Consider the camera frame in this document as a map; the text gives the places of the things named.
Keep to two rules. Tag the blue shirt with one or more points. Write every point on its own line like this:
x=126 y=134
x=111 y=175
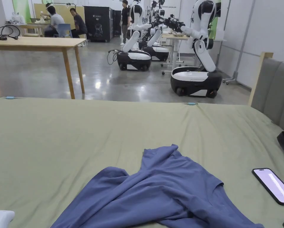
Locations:
x=156 y=190

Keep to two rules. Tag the black cabinet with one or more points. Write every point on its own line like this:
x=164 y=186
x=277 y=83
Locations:
x=98 y=23

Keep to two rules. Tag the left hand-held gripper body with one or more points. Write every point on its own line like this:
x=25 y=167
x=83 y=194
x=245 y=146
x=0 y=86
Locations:
x=0 y=217

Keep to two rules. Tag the bed with green sheet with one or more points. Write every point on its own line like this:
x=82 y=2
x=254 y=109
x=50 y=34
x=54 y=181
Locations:
x=61 y=142

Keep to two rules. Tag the white desk on wheels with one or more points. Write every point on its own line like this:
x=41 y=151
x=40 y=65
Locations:
x=174 y=47

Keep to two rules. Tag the black smartphone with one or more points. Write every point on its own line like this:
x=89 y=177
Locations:
x=273 y=186

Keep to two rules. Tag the grey padded headboard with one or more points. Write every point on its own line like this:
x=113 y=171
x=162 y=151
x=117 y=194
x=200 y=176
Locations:
x=274 y=90

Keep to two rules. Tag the white and black robot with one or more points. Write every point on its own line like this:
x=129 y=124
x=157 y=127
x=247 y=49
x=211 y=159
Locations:
x=134 y=47
x=198 y=59
x=157 y=42

